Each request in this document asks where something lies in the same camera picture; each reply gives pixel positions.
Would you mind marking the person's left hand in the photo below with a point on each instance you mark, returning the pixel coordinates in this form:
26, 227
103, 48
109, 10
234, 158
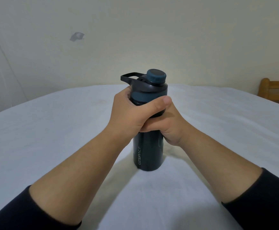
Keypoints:
125, 114

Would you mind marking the person's right hand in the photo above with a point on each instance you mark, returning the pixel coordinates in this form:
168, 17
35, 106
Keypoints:
170, 126

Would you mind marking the person's right thumb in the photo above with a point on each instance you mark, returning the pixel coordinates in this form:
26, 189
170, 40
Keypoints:
151, 124

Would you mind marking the person's left thumb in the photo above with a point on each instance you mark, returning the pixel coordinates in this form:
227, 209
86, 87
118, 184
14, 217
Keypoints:
157, 104

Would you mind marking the dark teal water bottle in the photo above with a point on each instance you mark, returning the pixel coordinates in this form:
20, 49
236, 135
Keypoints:
149, 146

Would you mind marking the person's left forearm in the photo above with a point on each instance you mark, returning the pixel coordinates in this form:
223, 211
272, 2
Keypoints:
79, 174

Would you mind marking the person's right forearm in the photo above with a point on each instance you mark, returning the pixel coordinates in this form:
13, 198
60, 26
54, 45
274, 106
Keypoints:
228, 174

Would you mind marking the white bed sheet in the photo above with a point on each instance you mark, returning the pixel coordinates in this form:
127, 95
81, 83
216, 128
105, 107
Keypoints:
58, 131

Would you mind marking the wooden chair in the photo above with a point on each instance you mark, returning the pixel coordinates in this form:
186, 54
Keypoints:
277, 92

